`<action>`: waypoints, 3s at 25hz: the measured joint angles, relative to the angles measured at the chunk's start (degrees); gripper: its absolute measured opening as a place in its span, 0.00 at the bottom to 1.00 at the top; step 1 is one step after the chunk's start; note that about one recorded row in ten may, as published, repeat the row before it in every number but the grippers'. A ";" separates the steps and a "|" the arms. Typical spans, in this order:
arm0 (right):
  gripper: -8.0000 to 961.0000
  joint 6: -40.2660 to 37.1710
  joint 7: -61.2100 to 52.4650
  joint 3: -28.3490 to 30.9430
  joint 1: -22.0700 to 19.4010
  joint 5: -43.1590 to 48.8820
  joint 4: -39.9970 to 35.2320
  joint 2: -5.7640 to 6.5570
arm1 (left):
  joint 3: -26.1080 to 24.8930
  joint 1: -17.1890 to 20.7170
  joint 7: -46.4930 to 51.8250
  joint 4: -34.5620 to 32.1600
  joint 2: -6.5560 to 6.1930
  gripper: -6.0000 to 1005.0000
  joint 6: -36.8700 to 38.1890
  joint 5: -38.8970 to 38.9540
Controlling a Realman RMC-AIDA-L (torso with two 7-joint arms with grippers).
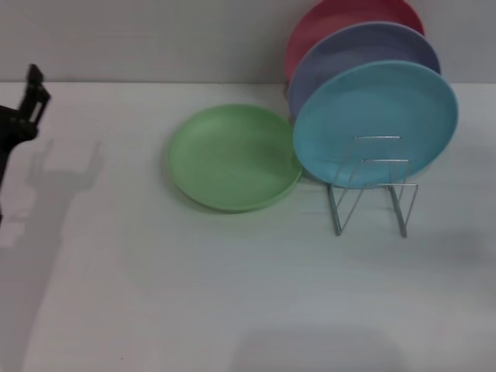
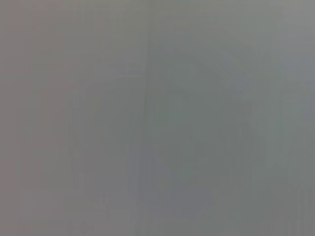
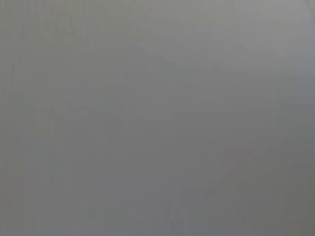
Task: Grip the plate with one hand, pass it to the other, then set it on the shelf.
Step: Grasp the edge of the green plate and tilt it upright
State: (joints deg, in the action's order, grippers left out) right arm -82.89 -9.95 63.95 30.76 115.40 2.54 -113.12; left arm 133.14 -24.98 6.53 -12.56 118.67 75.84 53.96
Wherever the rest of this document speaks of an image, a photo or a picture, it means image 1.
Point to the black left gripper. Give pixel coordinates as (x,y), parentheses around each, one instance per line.
(13,126)

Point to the green round plate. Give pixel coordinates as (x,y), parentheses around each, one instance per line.
(232,159)

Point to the red round plate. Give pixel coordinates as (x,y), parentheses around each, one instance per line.
(341,15)

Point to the light blue round plate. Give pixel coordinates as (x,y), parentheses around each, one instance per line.
(372,104)

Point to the purple round plate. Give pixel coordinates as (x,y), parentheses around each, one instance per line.
(368,46)

